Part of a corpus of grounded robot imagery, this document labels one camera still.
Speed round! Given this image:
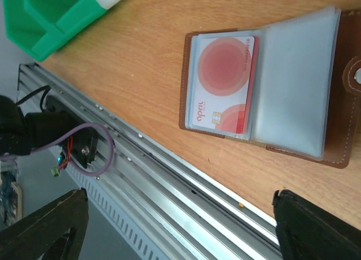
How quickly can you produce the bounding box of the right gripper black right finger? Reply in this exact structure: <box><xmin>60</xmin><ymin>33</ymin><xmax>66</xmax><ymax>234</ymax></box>
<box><xmin>272</xmin><ymin>190</ymin><xmax>360</xmax><ymax>259</ymax></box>

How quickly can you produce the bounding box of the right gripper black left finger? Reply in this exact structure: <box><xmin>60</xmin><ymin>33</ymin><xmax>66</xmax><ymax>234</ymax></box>
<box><xmin>1</xmin><ymin>188</ymin><xmax>89</xmax><ymax>259</ymax></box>

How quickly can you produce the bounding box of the brown leather card holder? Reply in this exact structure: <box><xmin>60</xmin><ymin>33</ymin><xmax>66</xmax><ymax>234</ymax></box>
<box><xmin>179</xmin><ymin>6</ymin><xmax>360</xmax><ymax>168</ymax></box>

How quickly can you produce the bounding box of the white red circle card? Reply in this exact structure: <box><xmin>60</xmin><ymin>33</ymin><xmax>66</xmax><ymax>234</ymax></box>
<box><xmin>184</xmin><ymin>33</ymin><xmax>259</xmax><ymax>136</ymax></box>

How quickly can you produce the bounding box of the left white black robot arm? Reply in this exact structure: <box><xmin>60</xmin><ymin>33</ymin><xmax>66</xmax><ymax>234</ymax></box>
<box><xmin>1</xmin><ymin>96</ymin><xmax>81</xmax><ymax>156</ymax></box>

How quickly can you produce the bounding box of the left small circuit board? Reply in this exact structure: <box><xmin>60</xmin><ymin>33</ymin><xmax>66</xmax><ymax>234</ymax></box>
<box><xmin>51</xmin><ymin>150</ymin><xmax>70</xmax><ymax>177</ymax></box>

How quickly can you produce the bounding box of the green plastic organizer tray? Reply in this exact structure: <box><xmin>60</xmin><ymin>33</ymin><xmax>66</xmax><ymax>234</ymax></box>
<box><xmin>2</xmin><ymin>0</ymin><xmax>106</xmax><ymax>61</ymax></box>

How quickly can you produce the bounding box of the slotted grey cable duct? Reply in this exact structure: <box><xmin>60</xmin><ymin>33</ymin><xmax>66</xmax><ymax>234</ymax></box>
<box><xmin>65</xmin><ymin>164</ymin><xmax>178</xmax><ymax>259</ymax></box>

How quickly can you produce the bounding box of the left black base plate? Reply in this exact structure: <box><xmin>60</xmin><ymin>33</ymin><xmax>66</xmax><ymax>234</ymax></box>
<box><xmin>45</xmin><ymin>95</ymin><xmax>99</xmax><ymax>169</ymax></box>

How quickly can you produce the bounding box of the aluminium front rail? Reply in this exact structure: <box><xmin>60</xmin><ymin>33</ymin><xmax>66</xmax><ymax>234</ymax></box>
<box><xmin>18</xmin><ymin>63</ymin><xmax>281</xmax><ymax>259</ymax></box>

